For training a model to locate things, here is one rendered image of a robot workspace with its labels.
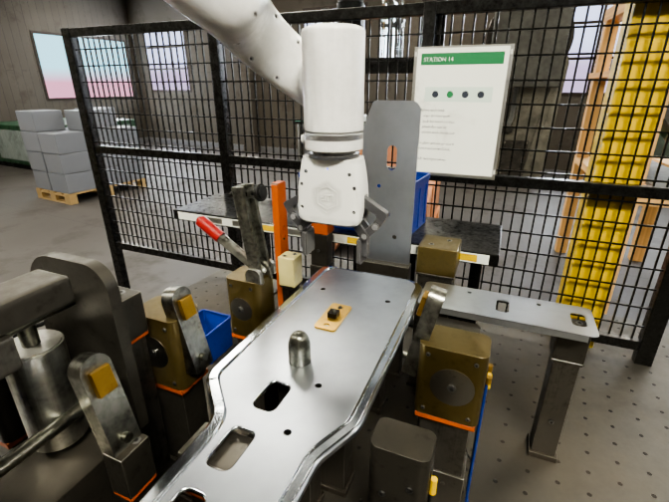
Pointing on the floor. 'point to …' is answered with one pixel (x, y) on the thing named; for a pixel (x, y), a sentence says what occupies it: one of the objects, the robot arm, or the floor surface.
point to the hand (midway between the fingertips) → (334, 251)
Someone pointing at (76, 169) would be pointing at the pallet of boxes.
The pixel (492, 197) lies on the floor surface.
